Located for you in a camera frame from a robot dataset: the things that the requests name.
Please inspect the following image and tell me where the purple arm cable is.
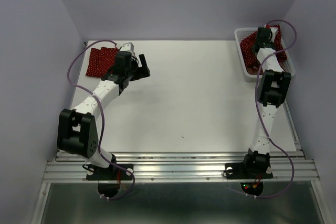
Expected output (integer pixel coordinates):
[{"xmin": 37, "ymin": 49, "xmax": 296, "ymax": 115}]
[
  {"xmin": 67, "ymin": 40, "xmax": 136, "ymax": 201},
  {"xmin": 227, "ymin": 19, "xmax": 299, "ymax": 200}
]

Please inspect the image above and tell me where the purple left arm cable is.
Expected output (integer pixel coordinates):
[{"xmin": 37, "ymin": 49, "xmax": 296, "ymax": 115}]
[{"xmin": 67, "ymin": 40, "xmax": 136, "ymax": 201}]

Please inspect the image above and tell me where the aluminium mounting rail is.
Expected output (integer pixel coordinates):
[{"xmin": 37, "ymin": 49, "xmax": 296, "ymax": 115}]
[{"xmin": 43, "ymin": 151, "xmax": 320, "ymax": 183}]

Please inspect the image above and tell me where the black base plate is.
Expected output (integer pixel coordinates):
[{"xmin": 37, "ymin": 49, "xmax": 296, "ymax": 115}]
[
  {"xmin": 223, "ymin": 162, "xmax": 273, "ymax": 180},
  {"xmin": 86, "ymin": 164, "xmax": 133, "ymax": 182}
]

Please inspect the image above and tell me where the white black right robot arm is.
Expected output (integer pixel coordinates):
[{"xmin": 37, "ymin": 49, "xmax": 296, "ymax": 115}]
[{"xmin": 241, "ymin": 26, "xmax": 291, "ymax": 177}]

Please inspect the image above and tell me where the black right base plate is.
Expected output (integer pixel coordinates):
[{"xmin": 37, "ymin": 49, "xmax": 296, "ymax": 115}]
[{"xmin": 223, "ymin": 162, "xmax": 273, "ymax": 180}]

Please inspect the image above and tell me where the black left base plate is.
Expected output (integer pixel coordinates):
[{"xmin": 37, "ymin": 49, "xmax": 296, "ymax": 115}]
[{"xmin": 86, "ymin": 164, "xmax": 133, "ymax": 182}]

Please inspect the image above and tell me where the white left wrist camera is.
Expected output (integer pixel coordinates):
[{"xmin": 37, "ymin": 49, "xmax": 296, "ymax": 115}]
[{"xmin": 119, "ymin": 42, "xmax": 134, "ymax": 55}]

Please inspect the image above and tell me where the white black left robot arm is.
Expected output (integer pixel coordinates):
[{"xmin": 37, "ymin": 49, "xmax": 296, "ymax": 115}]
[{"xmin": 57, "ymin": 51, "xmax": 150, "ymax": 179}]

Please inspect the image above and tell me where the red polka dot skirt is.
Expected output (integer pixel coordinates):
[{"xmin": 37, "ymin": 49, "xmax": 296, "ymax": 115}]
[
  {"xmin": 86, "ymin": 47, "xmax": 118, "ymax": 78},
  {"xmin": 240, "ymin": 25, "xmax": 283, "ymax": 68}
]

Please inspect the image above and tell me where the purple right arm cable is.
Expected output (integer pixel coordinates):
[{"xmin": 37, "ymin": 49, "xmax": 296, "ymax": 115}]
[{"xmin": 227, "ymin": 19, "xmax": 299, "ymax": 200}]

